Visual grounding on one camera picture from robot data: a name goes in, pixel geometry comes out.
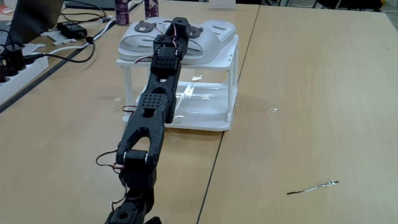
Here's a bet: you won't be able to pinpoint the white two-tier plastic box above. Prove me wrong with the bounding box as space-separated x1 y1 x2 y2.
116 33 239 132

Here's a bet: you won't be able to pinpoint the purple drink can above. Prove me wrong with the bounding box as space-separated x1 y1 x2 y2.
144 0 160 19
114 0 130 26

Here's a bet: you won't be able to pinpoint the black power plug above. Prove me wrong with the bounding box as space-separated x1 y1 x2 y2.
0 43 27 82

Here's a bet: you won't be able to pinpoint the white plastic parts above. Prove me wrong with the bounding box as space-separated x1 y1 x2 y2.
40 30 77 47

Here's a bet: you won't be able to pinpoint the black power cable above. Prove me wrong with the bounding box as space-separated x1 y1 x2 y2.
23 35 96 64

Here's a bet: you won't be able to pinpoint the thin metal stick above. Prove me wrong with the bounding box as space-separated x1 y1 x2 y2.
285 180 340 196

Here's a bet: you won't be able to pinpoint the white slipper with bear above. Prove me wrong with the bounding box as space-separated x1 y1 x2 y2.
118 17 175 62
174 19 236 65

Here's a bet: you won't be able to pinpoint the black power adapter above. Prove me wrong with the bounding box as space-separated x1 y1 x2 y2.
57 21 88 40

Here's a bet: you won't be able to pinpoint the red flat object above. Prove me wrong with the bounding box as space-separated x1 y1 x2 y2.
0 4 15 16

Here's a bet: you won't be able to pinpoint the white cable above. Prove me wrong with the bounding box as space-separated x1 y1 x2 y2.
48 18 116 55

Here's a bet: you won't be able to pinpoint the white power strip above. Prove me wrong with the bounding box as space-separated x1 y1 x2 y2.
0 55 50 105

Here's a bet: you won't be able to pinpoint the dark laptop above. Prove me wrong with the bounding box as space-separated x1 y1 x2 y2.
6 0 65 45

